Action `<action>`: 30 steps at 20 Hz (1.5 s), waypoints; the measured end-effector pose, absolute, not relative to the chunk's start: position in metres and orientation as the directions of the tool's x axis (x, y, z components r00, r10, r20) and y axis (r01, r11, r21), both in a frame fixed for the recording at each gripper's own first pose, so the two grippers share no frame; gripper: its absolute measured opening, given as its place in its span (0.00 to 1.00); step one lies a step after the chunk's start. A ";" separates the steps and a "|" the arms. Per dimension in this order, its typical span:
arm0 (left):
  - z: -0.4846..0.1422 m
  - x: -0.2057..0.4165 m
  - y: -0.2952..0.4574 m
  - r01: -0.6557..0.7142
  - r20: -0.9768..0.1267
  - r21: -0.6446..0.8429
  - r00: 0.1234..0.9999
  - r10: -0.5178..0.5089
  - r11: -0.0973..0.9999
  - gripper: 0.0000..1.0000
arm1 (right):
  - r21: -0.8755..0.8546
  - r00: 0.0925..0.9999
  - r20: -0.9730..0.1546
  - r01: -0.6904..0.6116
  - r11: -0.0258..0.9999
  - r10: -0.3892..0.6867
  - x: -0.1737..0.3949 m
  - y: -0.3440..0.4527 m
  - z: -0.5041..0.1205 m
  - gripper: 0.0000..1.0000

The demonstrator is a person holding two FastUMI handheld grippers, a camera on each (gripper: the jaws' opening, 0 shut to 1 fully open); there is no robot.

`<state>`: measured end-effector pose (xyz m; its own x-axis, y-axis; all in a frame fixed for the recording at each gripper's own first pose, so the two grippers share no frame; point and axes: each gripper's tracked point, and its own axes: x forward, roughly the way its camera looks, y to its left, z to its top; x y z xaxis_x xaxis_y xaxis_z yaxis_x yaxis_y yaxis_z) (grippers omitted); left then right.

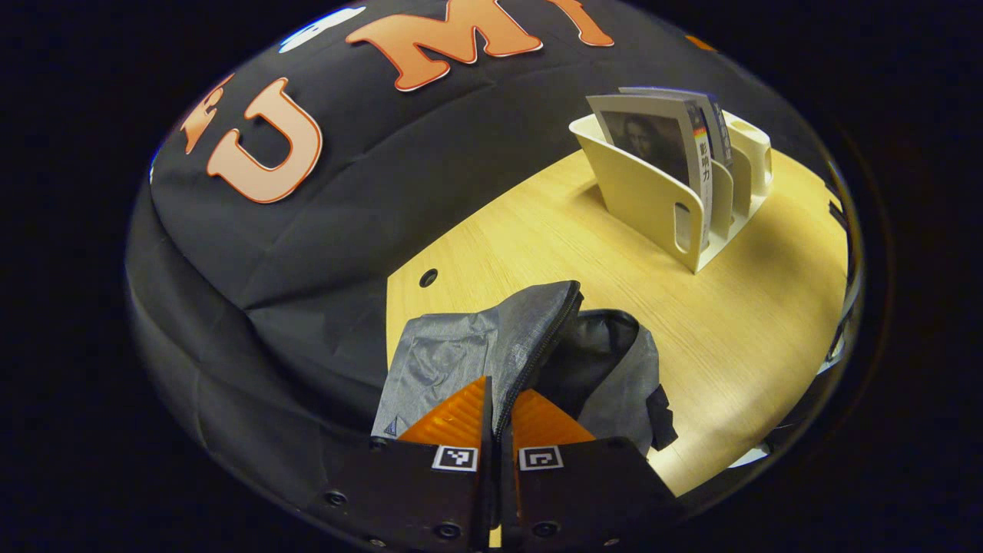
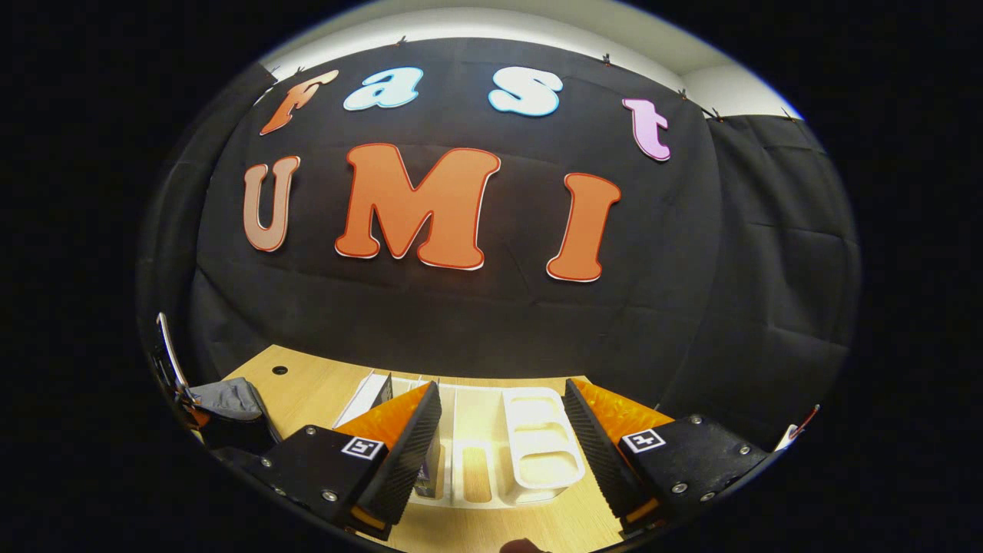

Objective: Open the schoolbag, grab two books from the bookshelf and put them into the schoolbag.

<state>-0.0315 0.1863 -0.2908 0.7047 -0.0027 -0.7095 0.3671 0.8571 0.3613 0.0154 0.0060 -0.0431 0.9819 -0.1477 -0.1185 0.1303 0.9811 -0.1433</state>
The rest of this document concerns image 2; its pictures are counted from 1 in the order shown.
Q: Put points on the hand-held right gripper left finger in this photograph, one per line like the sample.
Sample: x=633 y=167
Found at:
x=411 y=453

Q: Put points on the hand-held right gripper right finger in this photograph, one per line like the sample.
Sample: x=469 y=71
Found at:
x=595 y=453

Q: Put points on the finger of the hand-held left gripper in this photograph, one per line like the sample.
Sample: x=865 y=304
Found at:
x=230 y=435

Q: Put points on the grey schoolbag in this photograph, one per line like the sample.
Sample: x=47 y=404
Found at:
x=230 y=395

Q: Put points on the white bookshelf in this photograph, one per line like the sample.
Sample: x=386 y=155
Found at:
x=537 y=445

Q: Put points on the portrait cover book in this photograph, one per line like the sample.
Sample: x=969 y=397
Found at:
x=367 y=399

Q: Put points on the white-framed screen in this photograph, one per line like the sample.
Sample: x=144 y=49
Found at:
x=797 y=430

